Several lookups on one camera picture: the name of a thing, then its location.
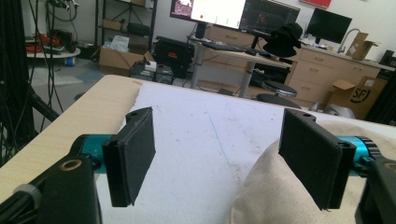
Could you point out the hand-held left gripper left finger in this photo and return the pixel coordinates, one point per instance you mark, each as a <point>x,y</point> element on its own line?
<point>130,155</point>

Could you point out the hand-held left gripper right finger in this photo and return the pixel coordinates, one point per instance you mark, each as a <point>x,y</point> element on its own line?
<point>311,155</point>

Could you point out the beige canvas cloth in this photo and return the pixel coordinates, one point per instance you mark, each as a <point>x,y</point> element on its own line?
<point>274,193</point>

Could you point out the black round stool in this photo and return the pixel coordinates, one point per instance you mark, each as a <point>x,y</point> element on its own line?
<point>278,93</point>

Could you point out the cardboard box with black logo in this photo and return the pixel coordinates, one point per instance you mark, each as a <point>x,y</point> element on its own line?
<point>358,96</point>

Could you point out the light wooden drawer cabinet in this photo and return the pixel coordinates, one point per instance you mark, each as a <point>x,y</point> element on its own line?
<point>314,74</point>

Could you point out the grey electronics crate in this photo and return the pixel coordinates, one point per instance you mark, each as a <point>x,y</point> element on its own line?
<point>149,72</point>

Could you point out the black equipment case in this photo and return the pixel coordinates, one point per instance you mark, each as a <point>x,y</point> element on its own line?
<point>174,54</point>

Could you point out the white plastic bag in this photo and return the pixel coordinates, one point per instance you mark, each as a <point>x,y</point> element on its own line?
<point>120,43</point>

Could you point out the standing desk with grey legs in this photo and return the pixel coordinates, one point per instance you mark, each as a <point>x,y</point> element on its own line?
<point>249,57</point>

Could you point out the black bucket hat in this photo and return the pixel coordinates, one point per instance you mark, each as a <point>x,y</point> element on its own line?
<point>285,40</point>

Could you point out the small open cardboard box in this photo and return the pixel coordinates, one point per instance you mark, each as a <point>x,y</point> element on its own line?
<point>359,46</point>

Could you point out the curved metal faucet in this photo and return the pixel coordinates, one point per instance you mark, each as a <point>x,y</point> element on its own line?
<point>346,39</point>

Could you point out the black metal shelf rack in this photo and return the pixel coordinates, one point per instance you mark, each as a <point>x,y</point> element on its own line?
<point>127,26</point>

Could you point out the round white table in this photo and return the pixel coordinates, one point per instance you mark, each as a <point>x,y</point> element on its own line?
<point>51,53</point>

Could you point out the small black monitor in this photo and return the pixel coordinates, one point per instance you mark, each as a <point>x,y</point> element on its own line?
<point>328,25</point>

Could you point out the black keyboard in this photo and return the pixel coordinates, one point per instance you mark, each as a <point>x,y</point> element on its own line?
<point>224,47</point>

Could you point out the dark wide monitor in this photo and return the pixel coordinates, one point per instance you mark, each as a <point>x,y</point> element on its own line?
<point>269,17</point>

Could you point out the large monitor with white window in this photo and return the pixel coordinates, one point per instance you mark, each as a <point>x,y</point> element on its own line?
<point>218,11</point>

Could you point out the red wall sign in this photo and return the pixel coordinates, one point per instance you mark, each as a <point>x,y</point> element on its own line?
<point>316,2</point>

